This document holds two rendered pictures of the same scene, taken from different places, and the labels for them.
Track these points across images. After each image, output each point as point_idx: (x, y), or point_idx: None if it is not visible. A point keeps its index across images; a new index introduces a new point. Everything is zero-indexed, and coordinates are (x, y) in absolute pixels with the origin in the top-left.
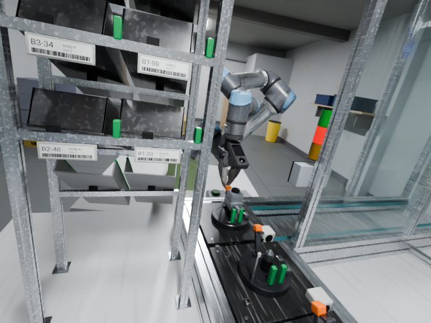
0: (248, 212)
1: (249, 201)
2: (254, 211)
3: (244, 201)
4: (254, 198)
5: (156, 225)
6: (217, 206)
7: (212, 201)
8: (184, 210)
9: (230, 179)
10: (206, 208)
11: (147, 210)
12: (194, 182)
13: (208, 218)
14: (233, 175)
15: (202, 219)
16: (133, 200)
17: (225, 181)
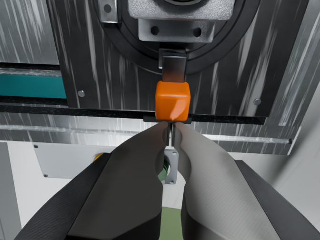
0: (75, 34)
1: (47, 115)
2: (45, 74)
3: (67, 117)
4: (25, 132)
5: (312, 98)
6: (203, 67)
7: (189, 121)
8: (305, 86)
9: (153, 143)
10: (235, 79)
11: (305, 153)
12: (174, 226)
13: (259, 11)
14: (127, 168)
15: (290, 5)
16: (317, 186)
17: (191, 135)
